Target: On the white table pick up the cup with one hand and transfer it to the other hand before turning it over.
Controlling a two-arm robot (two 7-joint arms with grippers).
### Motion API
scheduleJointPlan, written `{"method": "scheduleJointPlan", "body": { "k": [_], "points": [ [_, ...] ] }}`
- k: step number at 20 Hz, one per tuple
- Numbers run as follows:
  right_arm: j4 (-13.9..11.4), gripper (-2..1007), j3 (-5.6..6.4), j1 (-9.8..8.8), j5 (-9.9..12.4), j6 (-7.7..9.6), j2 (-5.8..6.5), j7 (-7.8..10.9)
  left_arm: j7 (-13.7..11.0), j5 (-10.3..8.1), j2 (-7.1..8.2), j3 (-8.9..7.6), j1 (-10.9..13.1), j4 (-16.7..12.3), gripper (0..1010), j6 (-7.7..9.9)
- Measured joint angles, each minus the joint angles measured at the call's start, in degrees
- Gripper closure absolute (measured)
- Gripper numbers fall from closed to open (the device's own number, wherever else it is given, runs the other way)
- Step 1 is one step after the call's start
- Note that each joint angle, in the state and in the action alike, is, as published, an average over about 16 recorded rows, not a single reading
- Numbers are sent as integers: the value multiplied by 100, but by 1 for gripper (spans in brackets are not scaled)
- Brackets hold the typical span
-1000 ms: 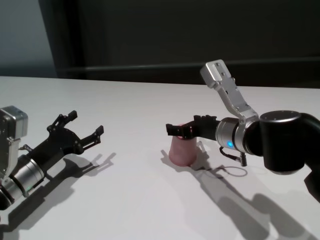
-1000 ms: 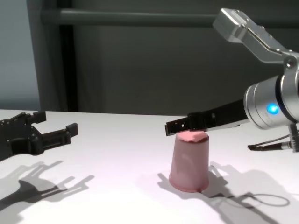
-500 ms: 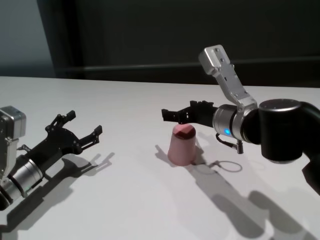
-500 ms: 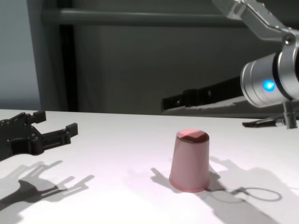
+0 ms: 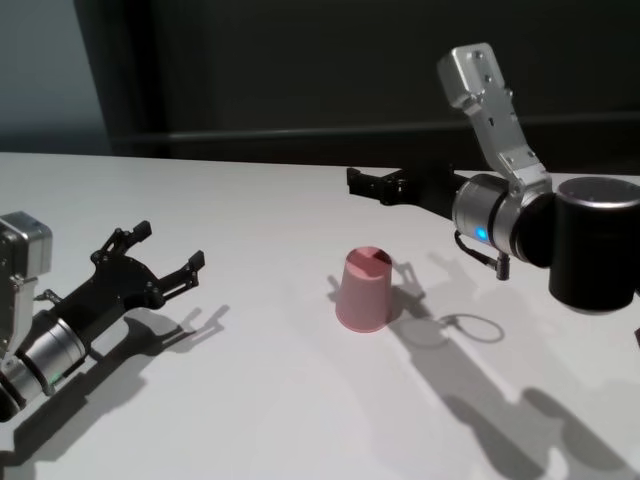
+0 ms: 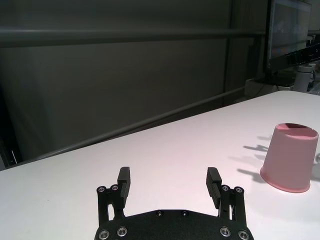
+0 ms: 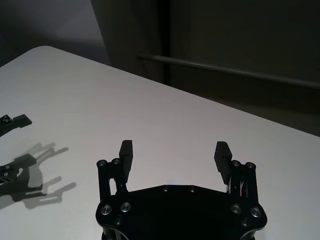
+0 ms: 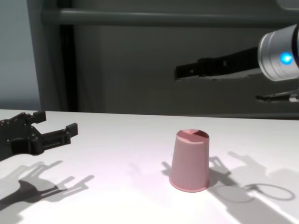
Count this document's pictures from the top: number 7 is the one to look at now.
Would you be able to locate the dark vertical post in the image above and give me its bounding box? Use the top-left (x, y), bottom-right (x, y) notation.
top-left (161, 0), bottom-right (175, 85)

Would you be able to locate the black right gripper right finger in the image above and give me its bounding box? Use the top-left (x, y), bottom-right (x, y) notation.
top-left (213, 141), bottom-right (260, 204)

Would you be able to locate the dark grey partition panel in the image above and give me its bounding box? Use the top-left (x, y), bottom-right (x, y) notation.
top-left (91, 0), bottom-right (320, 138)

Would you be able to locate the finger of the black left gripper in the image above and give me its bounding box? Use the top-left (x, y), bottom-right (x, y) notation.
top-left (0, 114), bottom-right (33, 137)
top-left (0, 154), bottom-right (38, 198)

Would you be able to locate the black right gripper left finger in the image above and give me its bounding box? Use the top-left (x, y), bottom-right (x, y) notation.
top-left (96, 139), bottom-right (135, 204)

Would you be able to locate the thick grey horizontal rail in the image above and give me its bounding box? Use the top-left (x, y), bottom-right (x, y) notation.
top-left (136, 54), bottom-right (320, 89)

